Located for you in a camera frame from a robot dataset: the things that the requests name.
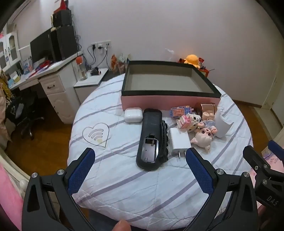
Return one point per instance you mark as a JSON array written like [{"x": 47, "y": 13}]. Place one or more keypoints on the orange octopus plush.
[{"x": 192, "y": 60}]

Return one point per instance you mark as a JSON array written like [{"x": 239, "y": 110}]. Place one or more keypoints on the black office chair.
[{"x": 24, "y": 110}]

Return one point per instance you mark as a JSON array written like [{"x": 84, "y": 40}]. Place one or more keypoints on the white power adapter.
[{"x": 179, "y": 142}]

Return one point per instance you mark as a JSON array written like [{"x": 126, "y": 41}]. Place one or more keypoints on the pink purple brick toy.
[{"x": 180, "y": 111}]

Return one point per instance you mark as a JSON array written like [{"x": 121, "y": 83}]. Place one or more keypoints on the person's hand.
[{"x": 122, "y": 225}]

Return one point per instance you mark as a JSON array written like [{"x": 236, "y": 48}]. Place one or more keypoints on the red cartoon storage crate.
[{"x": 203, "y": 70}]

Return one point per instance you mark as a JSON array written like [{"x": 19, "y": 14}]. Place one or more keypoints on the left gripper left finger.
[{"x": 48, "y": 202}]

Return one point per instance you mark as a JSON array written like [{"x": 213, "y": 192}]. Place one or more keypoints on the striped white tablecloth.
[{"x": 164, "y": 199}]

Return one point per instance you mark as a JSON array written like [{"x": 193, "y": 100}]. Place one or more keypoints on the black remote control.
[{"x": 150, "y": 150}]

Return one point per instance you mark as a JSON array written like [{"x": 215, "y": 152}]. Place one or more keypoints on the wall power outlet strip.
[{"x": 101, "y": 45}]

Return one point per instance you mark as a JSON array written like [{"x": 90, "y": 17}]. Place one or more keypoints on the white glass door cabinet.
[{"x": 10, "y": 54}]

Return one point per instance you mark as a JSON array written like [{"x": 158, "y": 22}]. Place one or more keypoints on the black computer monitor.
[{"x": 41, "y": 47}]

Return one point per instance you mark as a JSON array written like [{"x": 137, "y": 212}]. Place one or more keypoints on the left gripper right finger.
[{"x": 231, "y": 203}]

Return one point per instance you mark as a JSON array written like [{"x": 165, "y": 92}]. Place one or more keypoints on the black computer tower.
[{"x": 63, "y": 43}]

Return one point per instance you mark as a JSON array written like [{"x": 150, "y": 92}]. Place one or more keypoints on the snack bags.
[{"x": 120, "y": 63}]

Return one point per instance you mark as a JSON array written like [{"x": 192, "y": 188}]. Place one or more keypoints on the white pink brick toy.
[{"x": 188, "y": 122}]

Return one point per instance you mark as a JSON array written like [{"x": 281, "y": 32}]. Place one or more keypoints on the orange lid water bottle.
[{"x": 81, "y": 68}]

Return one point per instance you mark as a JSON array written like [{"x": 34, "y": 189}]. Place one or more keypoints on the black speaker box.
[{"x": 62, "y": 18}]

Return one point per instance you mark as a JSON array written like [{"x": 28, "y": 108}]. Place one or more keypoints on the white desk with drawers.
[{"x": 58, "y": 82}]

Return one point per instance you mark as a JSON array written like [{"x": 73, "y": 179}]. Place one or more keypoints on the rose gold metallic jar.
[{"x": 210, "y": 108}]

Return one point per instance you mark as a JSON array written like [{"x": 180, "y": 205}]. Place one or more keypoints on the white low cabinet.
[{"x": 85, "y": 87}]

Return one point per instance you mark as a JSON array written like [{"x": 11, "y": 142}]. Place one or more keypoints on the pink pig doll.
[{"x": 205, "y": 131}]

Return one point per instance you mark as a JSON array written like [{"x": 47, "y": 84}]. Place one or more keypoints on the white earbuds case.
[{"x": 133, "y": 115}]

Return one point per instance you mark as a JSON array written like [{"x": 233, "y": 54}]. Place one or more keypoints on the pink black storage box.
[{"x": 163, "y": 85}]

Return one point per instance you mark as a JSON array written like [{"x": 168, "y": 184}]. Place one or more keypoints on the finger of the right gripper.
[
  {"x": 276, "y": 149},
  {"x": 258, "y": 164}
]

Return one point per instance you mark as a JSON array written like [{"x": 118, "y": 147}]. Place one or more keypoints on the black beaded hair clip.
[{"x": 163, "y": 144}]

